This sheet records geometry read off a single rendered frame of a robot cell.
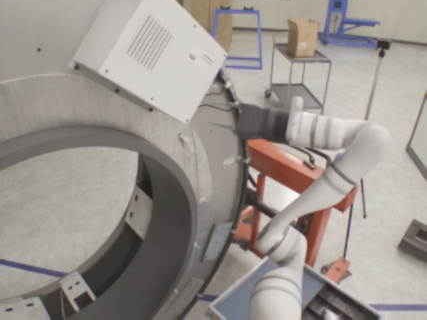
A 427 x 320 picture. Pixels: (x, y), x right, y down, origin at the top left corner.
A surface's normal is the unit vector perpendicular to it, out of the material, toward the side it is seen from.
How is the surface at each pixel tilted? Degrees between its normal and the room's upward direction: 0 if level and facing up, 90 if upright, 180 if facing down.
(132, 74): 90
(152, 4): 90
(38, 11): 90
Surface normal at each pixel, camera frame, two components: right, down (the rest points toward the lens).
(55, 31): 0.69, 0.39
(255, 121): -0.26, -0.26
